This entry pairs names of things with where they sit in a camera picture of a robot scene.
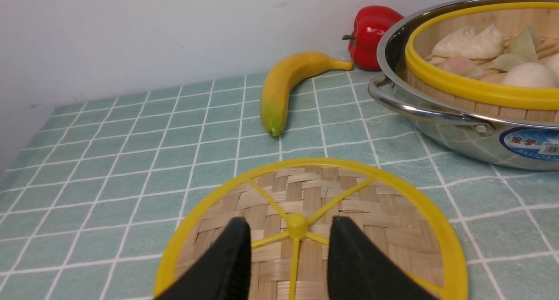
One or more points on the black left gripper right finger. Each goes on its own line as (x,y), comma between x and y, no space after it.
(359,270)

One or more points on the white dumpling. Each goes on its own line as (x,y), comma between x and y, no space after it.
(488,44)
(453,43)

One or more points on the stainless steel pot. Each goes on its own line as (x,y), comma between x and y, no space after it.
(510,143)

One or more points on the pink dumpling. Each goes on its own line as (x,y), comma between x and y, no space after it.
(462,66)

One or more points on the bamboo steamer lid yellow rim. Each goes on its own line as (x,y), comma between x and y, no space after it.
(290,205)

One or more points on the green checkered tablecloth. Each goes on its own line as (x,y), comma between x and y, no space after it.
(89,204)

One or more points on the yellow banana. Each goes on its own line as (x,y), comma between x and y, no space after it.
(284,77)

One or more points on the bamboo steamer basket yellow rim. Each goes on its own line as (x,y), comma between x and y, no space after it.
(486,97)

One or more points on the small green dumpling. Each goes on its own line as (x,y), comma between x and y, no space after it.
(508,61)

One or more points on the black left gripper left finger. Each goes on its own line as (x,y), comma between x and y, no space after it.
(222,272)

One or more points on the white steamed bun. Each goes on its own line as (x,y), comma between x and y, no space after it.
(530,75)

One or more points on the red bell pepper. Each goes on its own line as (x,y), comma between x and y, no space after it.
(371,23)

